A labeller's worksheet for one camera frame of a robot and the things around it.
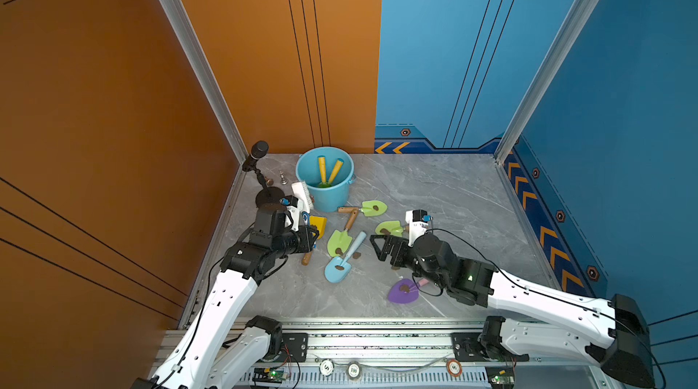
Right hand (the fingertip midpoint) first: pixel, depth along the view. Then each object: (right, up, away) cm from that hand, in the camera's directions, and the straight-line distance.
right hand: (380, 242), depth 72 cm
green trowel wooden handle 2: (+5, 0, +24) cm, 24 cm away
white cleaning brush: (-21, +12, 0) cm, 24 cm away
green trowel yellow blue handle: (-14, +22, +28) cm, 38 cm away
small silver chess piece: (-36, +16, +37) cm, 54 cm away
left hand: (-17, +3, +4) cm, 18 cm away
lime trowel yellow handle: (-19, +20, +30) cm, 41 cm away
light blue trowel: (-13, -13, +16) cm, 24 cm away
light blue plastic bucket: (-17, +19, +30) cm, 40 cm away
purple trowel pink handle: (+9, -18, +11) cm, 23 cm away
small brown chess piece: (-42, +16, +37) cm, 58 cm away
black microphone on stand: (-40, +11, +31) cm, 51 cm away
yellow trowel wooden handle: (-23, -9, +17) cm, 30 cm away
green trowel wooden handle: (-8, +2, +25) cm, 27 cm away
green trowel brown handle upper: (-2, +6, +31) cm, 31 cm away
